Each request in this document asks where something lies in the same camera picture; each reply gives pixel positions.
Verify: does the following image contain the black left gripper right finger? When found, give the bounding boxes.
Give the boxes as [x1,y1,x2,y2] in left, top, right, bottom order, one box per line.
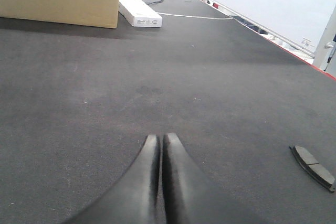
[162,133,265,223]

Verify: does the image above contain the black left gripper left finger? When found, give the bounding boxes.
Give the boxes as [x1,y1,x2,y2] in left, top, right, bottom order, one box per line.
[65,134,160,223]

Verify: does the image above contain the grey brake pad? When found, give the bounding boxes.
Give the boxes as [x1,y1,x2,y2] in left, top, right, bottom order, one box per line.
[289,145,335,193]

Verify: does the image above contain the dark grey conveyor belt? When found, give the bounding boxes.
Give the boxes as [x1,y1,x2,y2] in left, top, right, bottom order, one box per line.
[1,0,335,223]

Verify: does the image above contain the white flat box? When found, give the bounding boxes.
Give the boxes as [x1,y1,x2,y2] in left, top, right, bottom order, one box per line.
[119,0,163,28]

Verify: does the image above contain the white whiteboard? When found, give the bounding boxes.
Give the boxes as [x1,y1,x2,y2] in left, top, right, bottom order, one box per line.
[212,0,335,69]

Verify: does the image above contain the red conveyor edge rail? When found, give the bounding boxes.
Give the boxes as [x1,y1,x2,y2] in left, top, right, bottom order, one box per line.
[202,0,336,82]

